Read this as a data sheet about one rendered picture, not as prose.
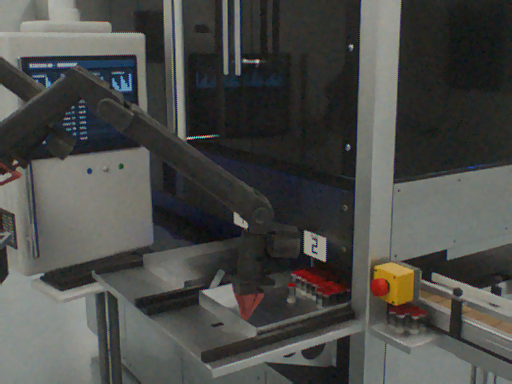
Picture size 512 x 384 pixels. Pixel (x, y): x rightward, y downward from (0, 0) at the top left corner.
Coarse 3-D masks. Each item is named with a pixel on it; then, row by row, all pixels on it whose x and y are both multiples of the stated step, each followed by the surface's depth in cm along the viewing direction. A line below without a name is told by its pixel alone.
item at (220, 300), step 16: (288, 272) 174; (224, 288) 163; (272, 288) 170; (208, 304) 156; (224, 304) 159; (272, 304) 159; (288, 304) 159; (304, 304) 159; (224, 320) 150; (240, 320) 144; (256, 320) 150; (272, 320) 150; (288, 320) 143; (304, 320) 145
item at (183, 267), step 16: (224, 240) 201; (144, 256) 186; (160, 256) 190; (176, 256) 193; (192, 256) 196; (208, 256) 196; (224, 256) 196; (160, 272) 178; (176, 272) 182; (192, 272) 182; (208, 272) 182; (272, 272) 181; (176, 288) 170
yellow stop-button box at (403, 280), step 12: (384, 264) 143; (396, 264) 143; (384, 276) 140; (396, 276) 137; (408, 276) 138; (396, 288) 137; (408, 288) 139; (384, 300) 141; (396, 300) 138; (408, 300) 140
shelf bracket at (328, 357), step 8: (328, 344) 158; (336, 344) 158; (296, 352) 152; (328, 352) 158; (336, 352) 158; (272, 360) 149; (280, 360) 150; (288, 360) 151; (296, 360) 153; (304, 360) 154; (312, 360) 156; (320, 360) 157; (328, 360) 159
